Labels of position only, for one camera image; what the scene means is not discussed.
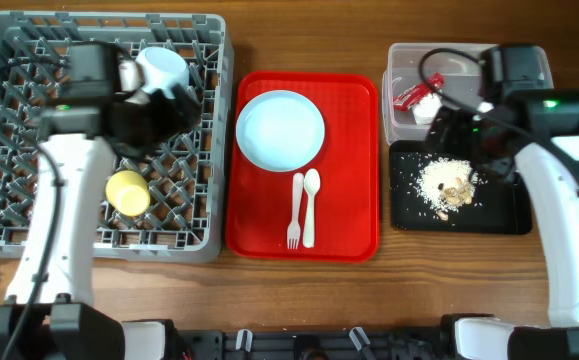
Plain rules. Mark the light blue bowl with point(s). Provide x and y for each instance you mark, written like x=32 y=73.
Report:
x=163 y=69

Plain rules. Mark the red sauce packet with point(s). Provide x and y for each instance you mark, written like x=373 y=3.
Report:
x=414 y=94

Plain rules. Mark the white plastic spoon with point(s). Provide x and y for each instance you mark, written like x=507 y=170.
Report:
x=312 y=184

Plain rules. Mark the white napkin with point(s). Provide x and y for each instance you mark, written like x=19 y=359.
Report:
x=425 y=110

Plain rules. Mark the red plastic tray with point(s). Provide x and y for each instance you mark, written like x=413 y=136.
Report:
x=347 y=204

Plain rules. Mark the white plastic fork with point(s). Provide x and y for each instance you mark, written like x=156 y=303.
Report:
x=294 y=230

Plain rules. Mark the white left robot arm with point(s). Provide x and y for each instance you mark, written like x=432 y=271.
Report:
x=48 y=310

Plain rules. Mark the yellow plastic cup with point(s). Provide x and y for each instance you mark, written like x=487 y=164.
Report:
x=127 y=191

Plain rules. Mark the clear plastic bin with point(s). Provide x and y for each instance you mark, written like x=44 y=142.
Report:
x=462 y=81

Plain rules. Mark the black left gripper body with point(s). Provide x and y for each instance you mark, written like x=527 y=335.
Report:
x=150 y=120

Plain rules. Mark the grey dishwasher rack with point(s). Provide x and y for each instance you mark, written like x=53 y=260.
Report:
x=185 y=174

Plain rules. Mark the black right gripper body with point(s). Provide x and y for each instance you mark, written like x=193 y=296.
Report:
x=464 y=135

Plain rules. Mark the rice and peanut shells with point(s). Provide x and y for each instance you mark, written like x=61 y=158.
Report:
x=445 y=185

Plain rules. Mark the black tray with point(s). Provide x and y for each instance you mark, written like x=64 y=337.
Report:
x=496 y=207

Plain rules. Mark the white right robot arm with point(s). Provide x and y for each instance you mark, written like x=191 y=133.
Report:
x=531 y=131

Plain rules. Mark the large light blue plate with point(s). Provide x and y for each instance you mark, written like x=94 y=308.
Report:
x=280 y=131

